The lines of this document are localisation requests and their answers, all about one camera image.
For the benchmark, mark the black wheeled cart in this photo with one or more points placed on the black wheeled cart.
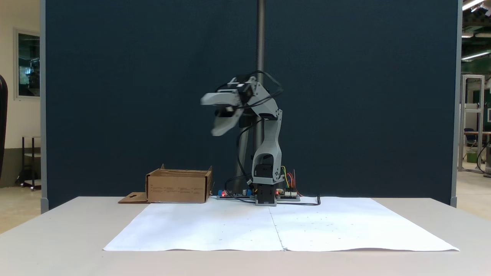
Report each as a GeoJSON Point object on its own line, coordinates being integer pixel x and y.
{"type": "Point", "coordinates": [23, 165]}

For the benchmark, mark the blue circuit board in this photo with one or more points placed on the blue circuit board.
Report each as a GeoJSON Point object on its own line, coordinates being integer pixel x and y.
{"type": "Point", "coordinates": [234, 194]}

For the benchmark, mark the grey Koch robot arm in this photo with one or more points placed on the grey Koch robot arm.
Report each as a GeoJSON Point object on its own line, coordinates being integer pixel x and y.
{"type": "Point", "coordinates": [270, 142]}

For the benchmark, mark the aluminium frame rack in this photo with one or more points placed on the aluminium frame rack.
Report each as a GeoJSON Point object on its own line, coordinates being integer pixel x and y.
{"type": "Point", "coordinates": [463, 122]}

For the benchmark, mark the framed wall window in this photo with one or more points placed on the framed wall window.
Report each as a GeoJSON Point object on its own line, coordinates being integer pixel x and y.
{"type": "Point", "coordinates": [28, 65]}

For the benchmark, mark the black chair back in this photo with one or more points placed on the black chair back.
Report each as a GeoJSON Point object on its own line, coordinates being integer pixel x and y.
{"type": "Point", "coordinates": [2, 122]}

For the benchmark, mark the blue office chair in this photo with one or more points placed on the blue office chair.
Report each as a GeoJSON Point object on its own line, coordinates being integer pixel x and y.
{"type": "Point", "coordinates": [470, 136]}

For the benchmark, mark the ceiling light tube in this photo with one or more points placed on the ceiling light tube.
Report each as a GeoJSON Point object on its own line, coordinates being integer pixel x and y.
{"type": "Point", "coordinates": [472, 3]}
{"type": "Point", "coordinates": [475, 55]}

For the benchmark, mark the brown cardboard box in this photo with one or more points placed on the brown cardboard box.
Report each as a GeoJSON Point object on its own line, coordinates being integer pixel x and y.
{"type": "Point", "coordinates": [176, 188]}

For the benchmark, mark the green bin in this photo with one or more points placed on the green bin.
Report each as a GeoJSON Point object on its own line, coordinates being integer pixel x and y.
{"type": "Point", "coordinates": [472, 156]}

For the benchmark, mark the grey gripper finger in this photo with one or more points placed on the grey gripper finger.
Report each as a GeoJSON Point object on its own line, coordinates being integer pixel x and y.
{"type": "Point", "coordinates": [226, 124]}
{"type": "Point", "coordinates": [218, 99]}

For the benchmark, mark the dark blue partition panel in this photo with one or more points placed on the dark blue partition panel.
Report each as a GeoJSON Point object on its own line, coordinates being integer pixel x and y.
{"type": "Point", "coordinates": [115, 96]}

